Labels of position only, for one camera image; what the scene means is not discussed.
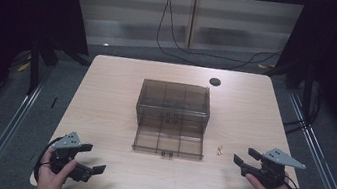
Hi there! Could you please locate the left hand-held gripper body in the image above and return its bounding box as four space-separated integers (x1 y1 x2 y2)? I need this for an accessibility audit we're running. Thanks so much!
45 128 85 179

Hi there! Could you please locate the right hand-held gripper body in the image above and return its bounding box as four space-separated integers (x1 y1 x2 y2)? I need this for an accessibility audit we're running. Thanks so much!
244 144 309 189

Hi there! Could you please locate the transparent brown compartment drawer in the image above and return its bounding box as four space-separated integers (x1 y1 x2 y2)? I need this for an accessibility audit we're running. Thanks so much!
131 123 207 163

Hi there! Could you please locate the transparent brown drawer cabinet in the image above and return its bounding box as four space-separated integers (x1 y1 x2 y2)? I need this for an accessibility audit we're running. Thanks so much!
132 76 215 139

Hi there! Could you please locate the person's left hand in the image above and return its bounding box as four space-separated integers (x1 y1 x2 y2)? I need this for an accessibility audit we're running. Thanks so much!
35 153 79 189

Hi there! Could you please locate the black metal stand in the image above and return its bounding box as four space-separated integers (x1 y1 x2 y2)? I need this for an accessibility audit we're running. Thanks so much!
297 63 319 125
24 41 46 97

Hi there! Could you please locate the black round table grommet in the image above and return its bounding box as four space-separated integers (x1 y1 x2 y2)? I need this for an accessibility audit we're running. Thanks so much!
208 76 222 88

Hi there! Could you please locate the yellow tape strip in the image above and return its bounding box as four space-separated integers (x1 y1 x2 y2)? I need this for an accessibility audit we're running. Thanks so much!
17 60 32 74

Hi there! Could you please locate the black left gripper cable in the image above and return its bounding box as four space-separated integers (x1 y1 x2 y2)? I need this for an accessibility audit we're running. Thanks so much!
31 133 65 187

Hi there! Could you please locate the long black floor cable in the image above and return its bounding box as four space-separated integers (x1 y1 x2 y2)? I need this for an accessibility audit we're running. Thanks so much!
153 0 289 79

